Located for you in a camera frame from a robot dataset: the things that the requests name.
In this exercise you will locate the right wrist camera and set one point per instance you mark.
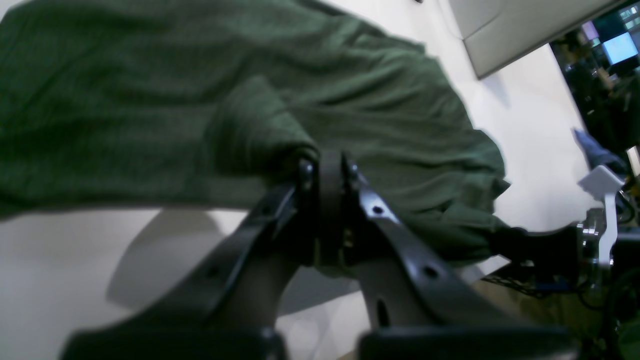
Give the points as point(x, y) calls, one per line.
point(601, 181)

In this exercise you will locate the dark green t-shirt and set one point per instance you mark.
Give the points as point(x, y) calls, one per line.
point(211, 102)

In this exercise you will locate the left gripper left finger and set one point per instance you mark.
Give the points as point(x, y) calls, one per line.
point(226, 308)

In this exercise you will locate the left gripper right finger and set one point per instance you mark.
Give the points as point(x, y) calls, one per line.
point(418, 307)

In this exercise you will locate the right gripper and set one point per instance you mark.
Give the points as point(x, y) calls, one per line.
point(566, 260)

